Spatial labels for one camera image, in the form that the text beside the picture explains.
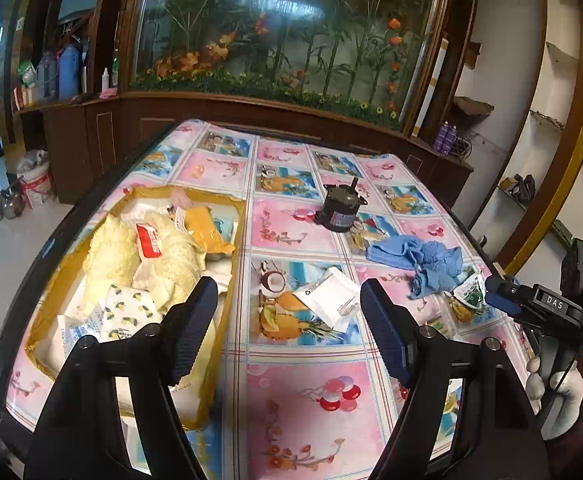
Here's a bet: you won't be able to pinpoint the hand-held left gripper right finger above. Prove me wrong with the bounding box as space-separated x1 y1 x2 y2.
360 279 549 480

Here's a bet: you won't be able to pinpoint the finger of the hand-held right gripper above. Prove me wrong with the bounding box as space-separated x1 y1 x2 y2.
484 274 522 319

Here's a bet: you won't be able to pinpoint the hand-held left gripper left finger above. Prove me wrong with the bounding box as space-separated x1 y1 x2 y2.
24 276 219 480

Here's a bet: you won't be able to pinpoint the green white sachet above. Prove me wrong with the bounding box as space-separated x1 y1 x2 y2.
448 272 495 324

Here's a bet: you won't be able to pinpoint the lemon print tissue pack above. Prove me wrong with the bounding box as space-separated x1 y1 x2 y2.
100 283 163 344

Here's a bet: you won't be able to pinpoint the blue terry towel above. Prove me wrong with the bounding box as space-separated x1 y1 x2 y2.
366 233 465 301

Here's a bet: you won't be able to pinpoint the yellow plastic packet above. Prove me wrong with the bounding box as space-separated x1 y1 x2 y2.
183 207 236 256

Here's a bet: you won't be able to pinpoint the blue print tissue pack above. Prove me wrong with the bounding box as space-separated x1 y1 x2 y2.
54 312 108 359

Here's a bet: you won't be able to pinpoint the yellow cardboard box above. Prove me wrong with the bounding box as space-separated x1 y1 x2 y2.
24 185 248 431

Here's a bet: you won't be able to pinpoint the person's right hand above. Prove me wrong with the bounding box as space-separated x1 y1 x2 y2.
525 355 583 439

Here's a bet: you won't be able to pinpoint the clear pack of coloured cloths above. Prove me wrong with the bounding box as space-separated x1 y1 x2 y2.
423 312 460 341

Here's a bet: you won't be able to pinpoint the white packet with black text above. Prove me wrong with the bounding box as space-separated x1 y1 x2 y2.
290 266 363 334

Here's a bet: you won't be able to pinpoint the white packet with red label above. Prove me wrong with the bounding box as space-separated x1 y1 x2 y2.
134 223 166 260

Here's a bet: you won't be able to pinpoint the printed pink tablecloth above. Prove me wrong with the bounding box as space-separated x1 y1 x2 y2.
1 119 538 480

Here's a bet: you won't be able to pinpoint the black electric motor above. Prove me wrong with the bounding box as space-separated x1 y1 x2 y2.
313 175 370 234

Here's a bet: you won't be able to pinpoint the white plastic bucket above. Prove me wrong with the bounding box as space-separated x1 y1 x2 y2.
16 149 55 209

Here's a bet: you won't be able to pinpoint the dark wooden cabinet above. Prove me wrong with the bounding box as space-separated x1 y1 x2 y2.
21 0 475 207

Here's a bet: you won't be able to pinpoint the clear glass jar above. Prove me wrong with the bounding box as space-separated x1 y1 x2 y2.
0 187 25 219

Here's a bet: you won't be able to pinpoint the white yellow rolled poster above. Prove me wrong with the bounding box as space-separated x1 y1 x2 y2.
416 37 450 137

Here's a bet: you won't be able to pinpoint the blue thermos flask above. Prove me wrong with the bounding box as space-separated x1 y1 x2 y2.
56 43 82 101

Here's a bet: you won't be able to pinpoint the clear plastic bottle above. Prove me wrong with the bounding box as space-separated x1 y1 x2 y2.
36 50 60 101

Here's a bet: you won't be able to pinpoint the glass display with artificial flowers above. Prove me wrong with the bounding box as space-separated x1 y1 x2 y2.
121 0 453 132

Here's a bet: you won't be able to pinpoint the green white bag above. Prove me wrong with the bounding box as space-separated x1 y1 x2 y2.
16 59 38 86

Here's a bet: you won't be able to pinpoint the tangled cables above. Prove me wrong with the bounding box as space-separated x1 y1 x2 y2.
453 132 475 159

